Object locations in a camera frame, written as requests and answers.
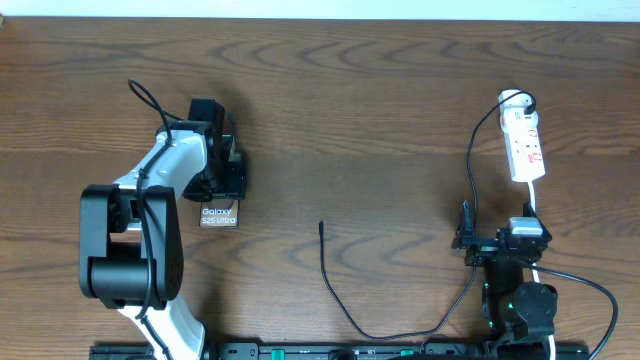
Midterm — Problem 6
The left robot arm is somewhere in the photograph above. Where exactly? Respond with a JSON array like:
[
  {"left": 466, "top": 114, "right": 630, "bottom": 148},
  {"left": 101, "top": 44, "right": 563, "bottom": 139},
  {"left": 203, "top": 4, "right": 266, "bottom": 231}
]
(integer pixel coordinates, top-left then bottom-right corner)
[{"left": 79, "top": 119, "right": 245, "bottom": 359}]

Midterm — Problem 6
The Galaxy smartphone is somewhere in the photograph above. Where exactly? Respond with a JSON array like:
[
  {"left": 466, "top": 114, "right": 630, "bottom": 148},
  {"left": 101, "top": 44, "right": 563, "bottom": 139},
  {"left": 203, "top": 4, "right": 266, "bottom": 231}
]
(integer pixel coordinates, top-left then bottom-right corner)
[{"left": 199, "top": 199, "right": 239, "bottom": 228}]

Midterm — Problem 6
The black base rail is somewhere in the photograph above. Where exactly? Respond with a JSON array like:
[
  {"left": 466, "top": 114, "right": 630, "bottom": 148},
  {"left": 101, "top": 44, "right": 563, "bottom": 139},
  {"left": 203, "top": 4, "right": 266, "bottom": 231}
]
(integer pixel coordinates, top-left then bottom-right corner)
[{"left": 88, "top": 340, "right": 589, "bottom": 360}]

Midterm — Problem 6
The white power strip cord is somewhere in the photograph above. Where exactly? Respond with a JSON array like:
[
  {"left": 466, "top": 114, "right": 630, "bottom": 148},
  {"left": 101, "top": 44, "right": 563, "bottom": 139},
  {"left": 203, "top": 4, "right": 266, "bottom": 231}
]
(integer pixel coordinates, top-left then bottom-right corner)
[{"left": 527, "top": 180, "right": 558, "bottom": 360}]

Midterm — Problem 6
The black charger cable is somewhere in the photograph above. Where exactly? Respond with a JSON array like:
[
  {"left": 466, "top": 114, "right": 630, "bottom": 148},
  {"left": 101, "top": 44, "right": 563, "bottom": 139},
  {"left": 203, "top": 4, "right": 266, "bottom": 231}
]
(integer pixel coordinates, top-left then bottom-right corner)
[{"left": 318, "top": 90, "right": 538, "bottom": 342}]

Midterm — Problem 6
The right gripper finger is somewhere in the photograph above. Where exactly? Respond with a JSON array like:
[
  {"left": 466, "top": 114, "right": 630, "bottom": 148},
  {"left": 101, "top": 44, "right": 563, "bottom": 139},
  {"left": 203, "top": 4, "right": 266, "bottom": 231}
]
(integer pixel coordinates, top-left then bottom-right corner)
[
  {"left": 451, "top": 201, "right": 475, "bottom": 249},
  {"left": 523, "top": 202, "right": 539, "bottom": 221}
]

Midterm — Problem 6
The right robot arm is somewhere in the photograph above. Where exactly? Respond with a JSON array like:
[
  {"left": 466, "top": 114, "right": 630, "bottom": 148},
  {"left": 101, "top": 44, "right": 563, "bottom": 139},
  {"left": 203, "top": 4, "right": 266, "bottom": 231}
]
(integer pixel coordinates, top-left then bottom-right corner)
[{"left": 452, "top": 202, "right": 558, "bottom": 359}]

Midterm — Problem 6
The white power strip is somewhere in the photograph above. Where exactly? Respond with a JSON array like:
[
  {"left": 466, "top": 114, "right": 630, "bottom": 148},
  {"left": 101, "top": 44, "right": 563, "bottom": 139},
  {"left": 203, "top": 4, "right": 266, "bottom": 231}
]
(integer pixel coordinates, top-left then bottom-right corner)
[{"left": 498, "top": 89, "right": 545, "bottom": 183}]

